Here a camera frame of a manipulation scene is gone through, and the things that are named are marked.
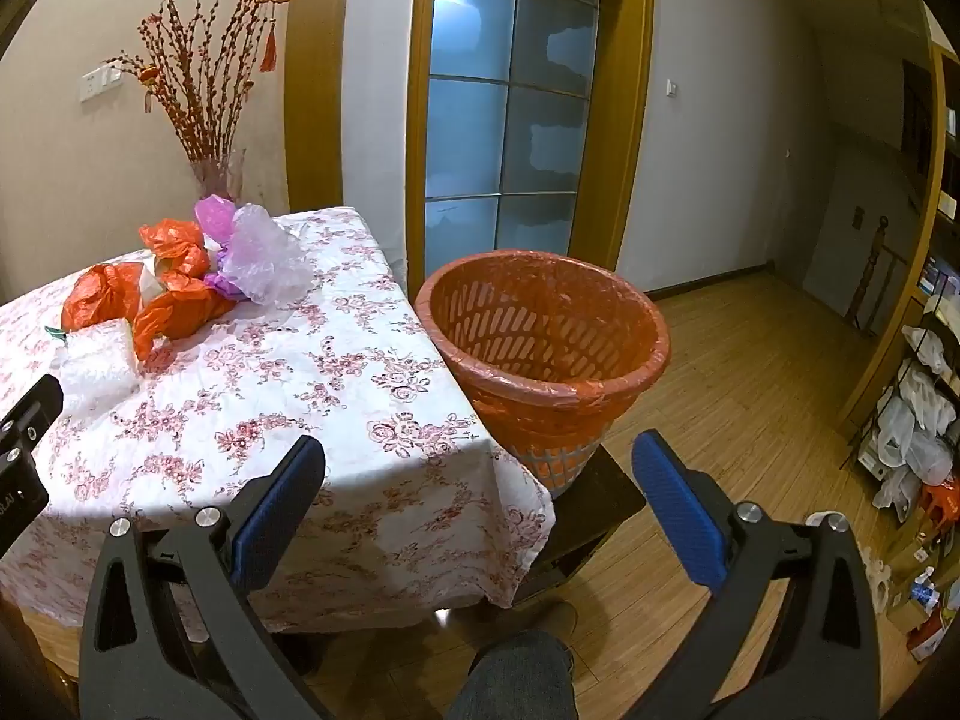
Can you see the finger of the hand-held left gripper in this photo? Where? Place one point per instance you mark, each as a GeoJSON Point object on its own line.
{"type": "Point", "coordinates": [34, 409]}

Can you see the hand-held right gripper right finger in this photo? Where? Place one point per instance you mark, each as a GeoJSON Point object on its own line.
{"type": "Point", "coordinates": [679, 514]}

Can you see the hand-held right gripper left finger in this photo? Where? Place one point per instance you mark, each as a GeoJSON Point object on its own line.
{"type": "Point", "coordinates": [276, 521]}

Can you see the orange plastic bag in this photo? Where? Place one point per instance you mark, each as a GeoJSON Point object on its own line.
{"type": "Point", "coordinates": [101, 296]}
{"type": "Point", "coordinates": [184, 311]}
{"type": "Point", "coordinates": [176, 244]}

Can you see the orange lined lattice wastebasket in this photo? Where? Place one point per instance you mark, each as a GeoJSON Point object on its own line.
{"type": "Point", "coordinates": [525, 390]}

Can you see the translucent plastic bag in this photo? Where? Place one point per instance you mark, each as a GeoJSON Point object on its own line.
{"type": "Point", "coordinates": [262, 262]}

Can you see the white crumpled bag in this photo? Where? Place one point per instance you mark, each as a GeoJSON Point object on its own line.
{"type": "Point", "coordinates": [97, 364]}

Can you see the green crumpled scrap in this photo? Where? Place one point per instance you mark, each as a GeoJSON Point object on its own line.
{"type": "Point", "coordinates": [54, 332]}

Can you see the dark wooden stool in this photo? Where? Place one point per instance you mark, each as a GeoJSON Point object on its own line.
{"type": "Point", "coordinates": [600, 495]}

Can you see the small white floor object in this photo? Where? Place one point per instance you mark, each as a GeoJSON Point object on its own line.
{"type": "Point", "coordinates": [825, 520]}

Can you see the floral tablecloth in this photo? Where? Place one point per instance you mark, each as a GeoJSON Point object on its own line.
{"type": "Point", "coordinates": [300, 360]}

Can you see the brown slipper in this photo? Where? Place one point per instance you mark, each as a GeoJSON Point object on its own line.
{"type": "Point", "coordinates": [551, 619]}

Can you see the person's leg in jeans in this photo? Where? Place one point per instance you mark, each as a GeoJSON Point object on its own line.
{"type": "Point", "coordinates": [510, 679]}

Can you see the spray bottle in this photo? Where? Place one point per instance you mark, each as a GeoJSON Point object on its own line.
{"type": "Point", "coordinates": [924, 591]}

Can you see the orange plastic stool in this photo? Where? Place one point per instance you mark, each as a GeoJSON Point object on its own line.
{"type": "Point", "coordinates": [943, 502]}

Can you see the pink plastic bag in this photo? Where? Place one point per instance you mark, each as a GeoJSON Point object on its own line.
{"type": "Point", "coordinates": [214, 214]}

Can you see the pile of white plastic bags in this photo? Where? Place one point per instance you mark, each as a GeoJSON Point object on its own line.
{"type": "Point", "coordinates": [922, 390]}

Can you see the cardboard box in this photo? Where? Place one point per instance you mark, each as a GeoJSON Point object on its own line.
{"type": "Point", "coordinates": [930, 634]}

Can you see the glass vase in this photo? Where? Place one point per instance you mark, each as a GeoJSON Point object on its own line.
{"type": "Point", "coordinates": [217, 180]}

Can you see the small red tassel ornament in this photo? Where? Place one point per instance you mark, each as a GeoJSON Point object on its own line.
{"type": "Point", "coordinates": [150, 76]}

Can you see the wooden shelf unit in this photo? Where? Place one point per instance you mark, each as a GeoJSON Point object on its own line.
{"type": "Point", "coordinates": [919, 255]}

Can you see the red berry branches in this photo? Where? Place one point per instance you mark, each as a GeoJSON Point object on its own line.
{"type": "Point", "coordinates": [202, 90]}

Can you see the red hanging knot ornament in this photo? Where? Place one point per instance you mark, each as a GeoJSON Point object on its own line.
{"type": "Point", "coordinates": [268, 45]}

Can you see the frosted glass door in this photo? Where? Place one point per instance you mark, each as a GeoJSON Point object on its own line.
{"type": "Point", "coordinates": [480, 127]}

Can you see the white wall socket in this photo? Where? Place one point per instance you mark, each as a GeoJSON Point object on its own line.
{"type": "Point", "coordinates": [100, 82]}

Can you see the wooden door frame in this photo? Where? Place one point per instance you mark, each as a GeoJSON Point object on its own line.
{"type": "Point", "coordinates": [319, 90]}
{"type": "Point", "coordinates": [634, 127]}

